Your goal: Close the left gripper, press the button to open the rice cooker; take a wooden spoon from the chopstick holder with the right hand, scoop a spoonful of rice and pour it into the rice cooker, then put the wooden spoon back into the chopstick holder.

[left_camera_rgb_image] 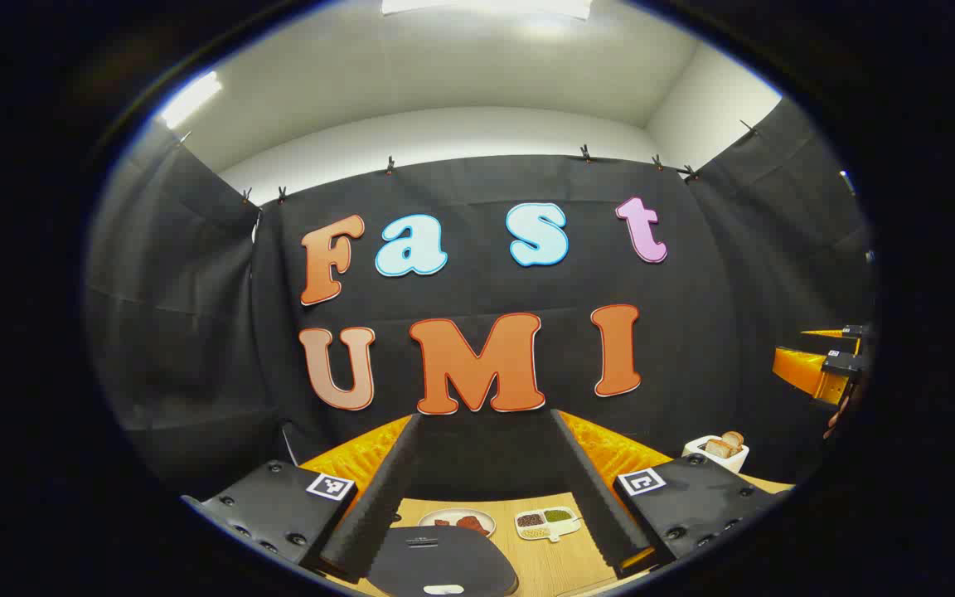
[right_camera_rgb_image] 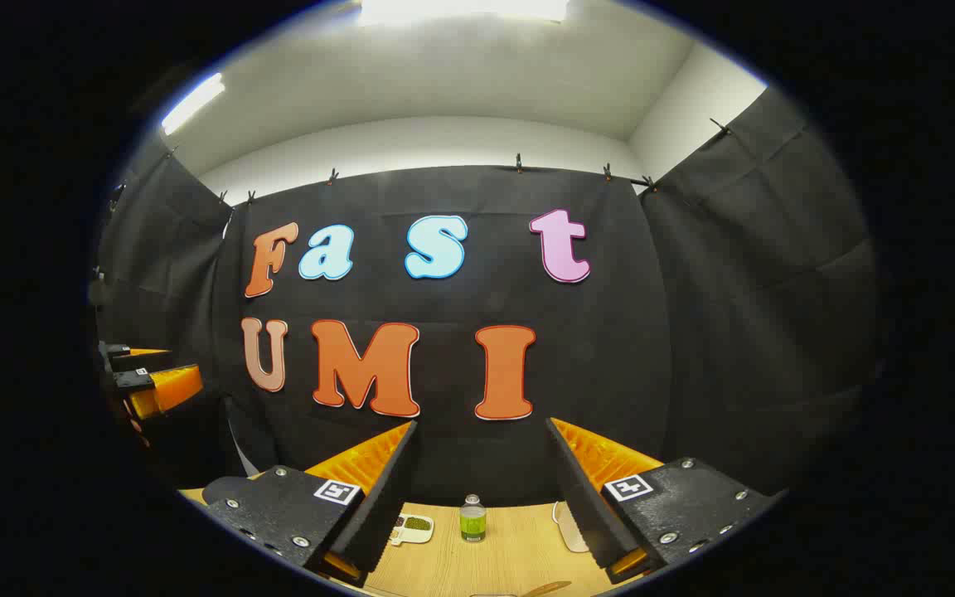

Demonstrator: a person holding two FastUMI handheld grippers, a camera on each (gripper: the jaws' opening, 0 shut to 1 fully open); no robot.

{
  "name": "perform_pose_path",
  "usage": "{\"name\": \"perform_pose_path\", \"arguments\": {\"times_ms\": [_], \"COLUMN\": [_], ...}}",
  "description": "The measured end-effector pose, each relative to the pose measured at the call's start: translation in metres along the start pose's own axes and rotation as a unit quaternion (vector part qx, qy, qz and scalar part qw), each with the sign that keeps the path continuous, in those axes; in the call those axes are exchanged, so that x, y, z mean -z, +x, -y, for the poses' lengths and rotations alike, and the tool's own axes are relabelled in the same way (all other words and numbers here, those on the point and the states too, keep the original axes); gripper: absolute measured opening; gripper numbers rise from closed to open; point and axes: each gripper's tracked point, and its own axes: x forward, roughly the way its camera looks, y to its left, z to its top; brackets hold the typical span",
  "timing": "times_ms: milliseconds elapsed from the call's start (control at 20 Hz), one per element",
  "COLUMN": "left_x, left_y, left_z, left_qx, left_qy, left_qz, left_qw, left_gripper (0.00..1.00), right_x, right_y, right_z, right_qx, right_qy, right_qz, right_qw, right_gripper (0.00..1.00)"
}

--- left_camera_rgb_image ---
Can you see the black silver rice cooker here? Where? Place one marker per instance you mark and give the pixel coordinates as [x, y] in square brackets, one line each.
[440, 560]

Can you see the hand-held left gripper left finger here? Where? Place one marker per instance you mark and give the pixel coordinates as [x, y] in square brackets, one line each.
[374, 506]

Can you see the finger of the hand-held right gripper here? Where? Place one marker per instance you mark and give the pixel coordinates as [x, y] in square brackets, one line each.
[834, 333]
[805, 369]

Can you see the round white plate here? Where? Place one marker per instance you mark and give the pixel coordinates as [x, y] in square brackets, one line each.
[444, 515]

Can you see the ceiling light panel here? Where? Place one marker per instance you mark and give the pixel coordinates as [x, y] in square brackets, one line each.
[191, 99]
[486, 7]

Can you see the black backdrop cloth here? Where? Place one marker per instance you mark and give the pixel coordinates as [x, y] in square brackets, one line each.
[486, 290]

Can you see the white toaster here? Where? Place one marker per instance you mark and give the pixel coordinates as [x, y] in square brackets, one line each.
[730, 461]

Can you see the white divided grain dish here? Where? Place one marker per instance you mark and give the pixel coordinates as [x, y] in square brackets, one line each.
[545, 524]

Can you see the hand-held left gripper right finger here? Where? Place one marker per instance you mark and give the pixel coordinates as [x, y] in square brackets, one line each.
[598, 506]

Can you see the toast bread slice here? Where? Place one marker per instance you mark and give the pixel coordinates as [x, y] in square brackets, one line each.
[718, 448]
[734, 438]

